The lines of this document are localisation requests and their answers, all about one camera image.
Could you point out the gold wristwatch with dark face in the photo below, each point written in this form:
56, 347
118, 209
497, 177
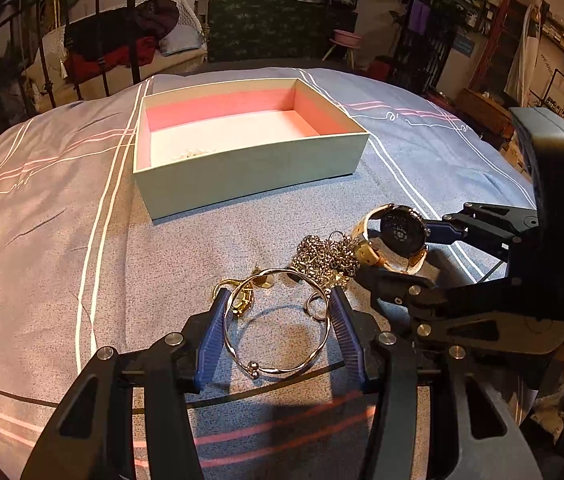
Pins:
401, 232

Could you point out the blue plaid bedsheet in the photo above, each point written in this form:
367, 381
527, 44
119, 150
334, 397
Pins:
62, 235

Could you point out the dark red garment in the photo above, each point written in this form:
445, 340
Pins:
112, 57

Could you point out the purple hanging cloth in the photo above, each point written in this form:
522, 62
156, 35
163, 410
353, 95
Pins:
419, 15

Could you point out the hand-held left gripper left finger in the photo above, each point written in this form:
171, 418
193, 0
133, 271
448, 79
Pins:
212, 340

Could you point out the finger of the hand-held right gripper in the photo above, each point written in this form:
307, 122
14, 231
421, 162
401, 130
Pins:
444, 232
391, 287

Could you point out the white wicker chair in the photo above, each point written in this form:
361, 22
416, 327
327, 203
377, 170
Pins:
189, 15

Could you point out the pale blue pillow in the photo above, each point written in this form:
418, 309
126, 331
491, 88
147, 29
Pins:
179, 40

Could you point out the black metal rack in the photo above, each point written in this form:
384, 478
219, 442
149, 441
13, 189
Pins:
426, 60

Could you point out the green patterned screen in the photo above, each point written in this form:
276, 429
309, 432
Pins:
282, 27

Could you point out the pale green cardboard box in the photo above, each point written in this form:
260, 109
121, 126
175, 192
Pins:
242, 180

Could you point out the white stool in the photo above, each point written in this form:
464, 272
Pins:
331, 52

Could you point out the wooden ladder shelf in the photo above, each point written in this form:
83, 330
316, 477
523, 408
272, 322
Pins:
499, 25

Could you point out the black metal bed frame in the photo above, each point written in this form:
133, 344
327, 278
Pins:
133, 35

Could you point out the black garment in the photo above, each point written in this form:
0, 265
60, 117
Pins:
92, 35

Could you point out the dark maroon garment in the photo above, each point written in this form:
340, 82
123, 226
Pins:
157, 12

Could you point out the silver bangle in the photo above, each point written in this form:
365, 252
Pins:
250, 371

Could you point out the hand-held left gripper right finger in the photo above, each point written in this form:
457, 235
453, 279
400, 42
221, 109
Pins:
346, 335

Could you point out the white hanging cloth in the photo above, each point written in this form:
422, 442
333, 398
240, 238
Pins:
526, 60

